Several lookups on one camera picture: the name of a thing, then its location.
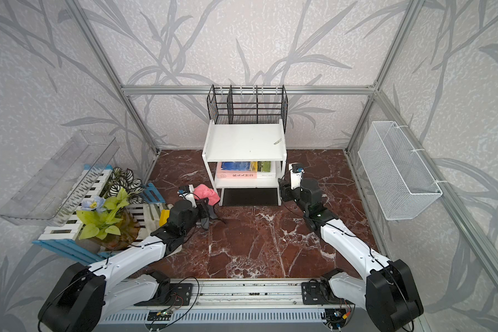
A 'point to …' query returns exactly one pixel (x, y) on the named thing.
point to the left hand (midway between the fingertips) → (209, 198)
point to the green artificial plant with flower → (98, 214)
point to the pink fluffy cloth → (202, 191)
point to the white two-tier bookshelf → (243, 142)
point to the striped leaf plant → (133, 187)
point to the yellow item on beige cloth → (164, 214)
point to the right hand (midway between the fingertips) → (285, 177)
